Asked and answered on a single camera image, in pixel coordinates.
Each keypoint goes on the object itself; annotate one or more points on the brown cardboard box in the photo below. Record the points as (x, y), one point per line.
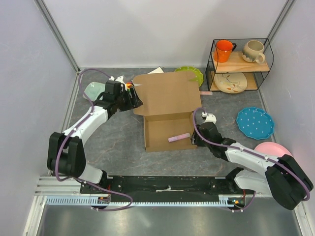
(169, 100)

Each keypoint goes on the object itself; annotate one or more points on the green polka dot plate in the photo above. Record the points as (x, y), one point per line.
(199, 78)

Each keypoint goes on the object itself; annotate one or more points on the pink round plate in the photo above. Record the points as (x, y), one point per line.
(272, 148)

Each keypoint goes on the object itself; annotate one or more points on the mint green rectangular tray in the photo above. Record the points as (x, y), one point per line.
(93, 90)

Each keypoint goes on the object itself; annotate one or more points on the beige ceramic mug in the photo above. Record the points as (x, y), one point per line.
(253, 52)

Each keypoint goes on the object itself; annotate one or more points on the orange mug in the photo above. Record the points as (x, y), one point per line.
(223, 50)

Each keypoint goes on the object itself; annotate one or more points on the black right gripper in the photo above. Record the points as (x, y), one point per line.
(195, 141)

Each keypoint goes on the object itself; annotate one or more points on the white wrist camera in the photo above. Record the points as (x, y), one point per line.
(120, 79)
(208, 117)

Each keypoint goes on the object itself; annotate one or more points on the orange pink pastel highlighter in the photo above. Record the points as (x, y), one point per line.
(206, 93)

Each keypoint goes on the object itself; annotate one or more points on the lilac highlighter pen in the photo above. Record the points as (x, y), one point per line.
(179, 137)

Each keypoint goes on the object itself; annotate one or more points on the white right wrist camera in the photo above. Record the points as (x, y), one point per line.
(208, 117)

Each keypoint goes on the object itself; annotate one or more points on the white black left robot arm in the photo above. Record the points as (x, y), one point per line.
(66, 150)

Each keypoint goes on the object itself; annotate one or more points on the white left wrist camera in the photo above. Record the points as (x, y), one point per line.
(120, 79)

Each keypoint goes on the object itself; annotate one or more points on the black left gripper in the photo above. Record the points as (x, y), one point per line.
(133, 103)

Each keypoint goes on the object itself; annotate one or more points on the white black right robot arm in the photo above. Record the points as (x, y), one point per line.
(281, 177)

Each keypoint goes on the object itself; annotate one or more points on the blue polka dot plate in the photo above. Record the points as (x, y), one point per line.
(255, 123)

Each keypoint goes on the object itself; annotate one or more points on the cream floral oval plate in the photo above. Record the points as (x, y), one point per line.
(231, 82)

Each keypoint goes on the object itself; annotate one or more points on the colourful flower plush toy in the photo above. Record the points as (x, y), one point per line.
(128, 85)

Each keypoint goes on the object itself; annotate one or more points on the grey slotted cable duct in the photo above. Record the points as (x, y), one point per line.
(97, 201)

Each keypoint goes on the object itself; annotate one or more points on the black wire wooden shelf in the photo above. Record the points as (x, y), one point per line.
(255, 73)

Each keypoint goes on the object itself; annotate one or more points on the white square plate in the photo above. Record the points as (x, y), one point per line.
(157, 70)

